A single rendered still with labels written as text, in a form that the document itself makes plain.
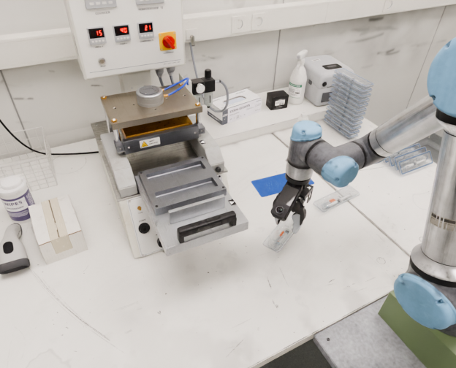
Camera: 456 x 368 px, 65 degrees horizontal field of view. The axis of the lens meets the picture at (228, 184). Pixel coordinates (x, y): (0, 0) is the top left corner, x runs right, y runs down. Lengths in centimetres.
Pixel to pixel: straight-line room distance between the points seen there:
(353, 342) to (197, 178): 58
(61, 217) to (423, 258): 96
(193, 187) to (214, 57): 88
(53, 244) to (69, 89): 70
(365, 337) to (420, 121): 55
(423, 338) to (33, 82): 150
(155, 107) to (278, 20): 89
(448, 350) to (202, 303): 59
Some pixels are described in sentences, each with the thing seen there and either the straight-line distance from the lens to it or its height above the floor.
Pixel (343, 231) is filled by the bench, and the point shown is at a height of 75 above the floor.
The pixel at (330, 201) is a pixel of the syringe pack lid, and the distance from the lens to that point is 133.
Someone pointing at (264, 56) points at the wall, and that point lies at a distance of 189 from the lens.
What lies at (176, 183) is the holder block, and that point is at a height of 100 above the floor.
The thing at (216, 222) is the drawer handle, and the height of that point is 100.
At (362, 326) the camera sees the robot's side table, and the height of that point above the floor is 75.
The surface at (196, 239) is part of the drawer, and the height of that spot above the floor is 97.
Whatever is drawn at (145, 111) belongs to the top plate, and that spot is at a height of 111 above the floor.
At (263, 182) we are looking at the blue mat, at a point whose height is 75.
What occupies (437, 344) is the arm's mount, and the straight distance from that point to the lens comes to 100.
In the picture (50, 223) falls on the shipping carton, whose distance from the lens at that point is 120.
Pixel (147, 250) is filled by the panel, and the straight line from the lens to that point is 113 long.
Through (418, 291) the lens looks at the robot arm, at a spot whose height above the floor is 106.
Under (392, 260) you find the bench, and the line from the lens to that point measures 124.
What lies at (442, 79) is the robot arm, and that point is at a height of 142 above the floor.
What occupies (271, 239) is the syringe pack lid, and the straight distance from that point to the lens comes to 110.
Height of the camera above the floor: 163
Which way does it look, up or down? 40 degrees down
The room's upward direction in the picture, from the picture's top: 2 degrees clockwise
